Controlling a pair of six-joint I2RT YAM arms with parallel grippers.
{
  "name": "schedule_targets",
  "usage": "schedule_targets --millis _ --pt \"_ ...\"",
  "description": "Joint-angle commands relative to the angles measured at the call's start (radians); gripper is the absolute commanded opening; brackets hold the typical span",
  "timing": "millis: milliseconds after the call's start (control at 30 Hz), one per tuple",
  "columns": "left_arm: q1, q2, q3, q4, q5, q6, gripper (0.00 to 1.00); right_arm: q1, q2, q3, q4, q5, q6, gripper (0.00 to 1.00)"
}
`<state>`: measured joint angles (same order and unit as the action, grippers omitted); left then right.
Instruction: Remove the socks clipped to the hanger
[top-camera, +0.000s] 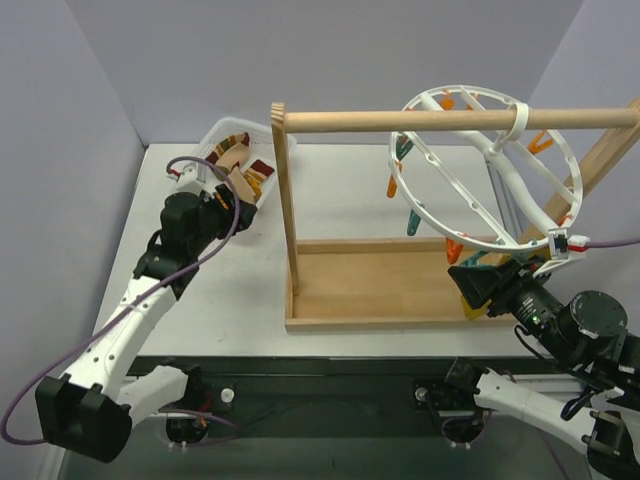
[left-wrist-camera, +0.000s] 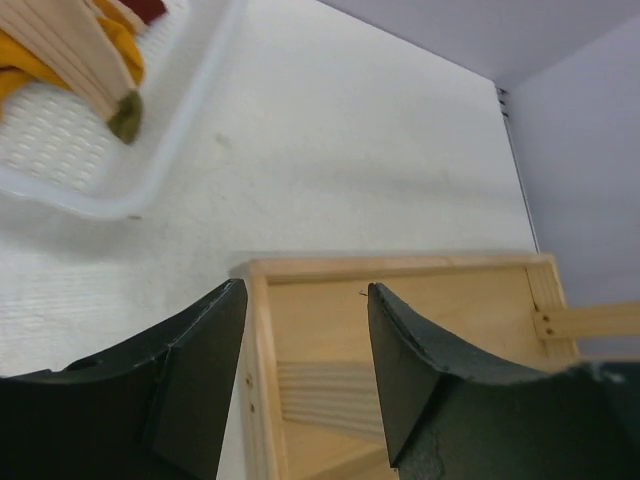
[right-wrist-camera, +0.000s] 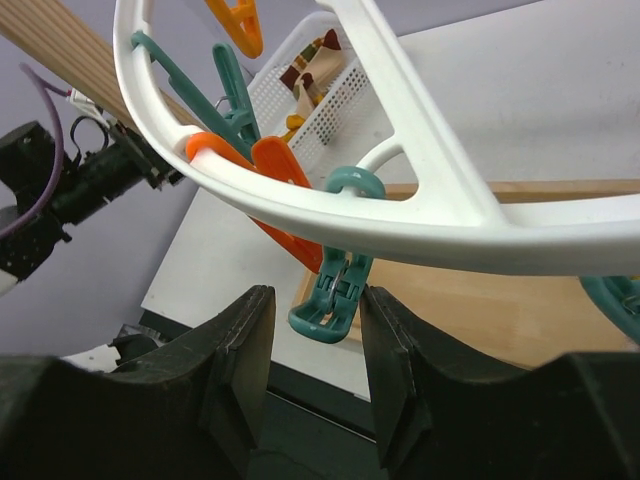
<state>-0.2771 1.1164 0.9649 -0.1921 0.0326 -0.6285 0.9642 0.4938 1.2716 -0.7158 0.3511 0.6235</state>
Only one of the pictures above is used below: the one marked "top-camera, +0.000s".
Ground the mustard yellow sock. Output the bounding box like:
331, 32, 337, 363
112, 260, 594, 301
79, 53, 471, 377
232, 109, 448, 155
460, 295, 489, 321

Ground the striped cream maroon sock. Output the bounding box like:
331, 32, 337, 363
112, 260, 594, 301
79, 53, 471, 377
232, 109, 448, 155
228, 159, 275, 206

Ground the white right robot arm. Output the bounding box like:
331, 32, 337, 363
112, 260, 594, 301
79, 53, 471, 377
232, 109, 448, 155
443, 257, 639, 479

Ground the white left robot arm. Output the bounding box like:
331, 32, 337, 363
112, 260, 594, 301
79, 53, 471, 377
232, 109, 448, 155
35, 184, 258, 463

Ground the white round sock hanger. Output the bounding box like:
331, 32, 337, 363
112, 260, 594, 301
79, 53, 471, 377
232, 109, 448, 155
386, 84, 584, 254

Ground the wooden hanger rack stand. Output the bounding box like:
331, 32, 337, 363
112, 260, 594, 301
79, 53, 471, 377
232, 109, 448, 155
271, 102, 639, 329

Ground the white plastic mesh basket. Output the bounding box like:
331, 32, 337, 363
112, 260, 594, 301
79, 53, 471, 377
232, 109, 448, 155
165, 117, 277, 208

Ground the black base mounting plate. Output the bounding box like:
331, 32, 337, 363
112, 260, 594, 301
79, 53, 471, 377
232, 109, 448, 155
129, 356, 481, 446

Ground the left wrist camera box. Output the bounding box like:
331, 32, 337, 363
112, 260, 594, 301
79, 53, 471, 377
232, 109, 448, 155
168, 164, 217, 197

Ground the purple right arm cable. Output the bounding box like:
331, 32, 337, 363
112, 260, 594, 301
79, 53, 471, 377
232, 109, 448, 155
587, 238, 640, 250

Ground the purple cable at base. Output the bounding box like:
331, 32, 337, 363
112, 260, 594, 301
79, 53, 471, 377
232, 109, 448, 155
159, 407, 241, 446

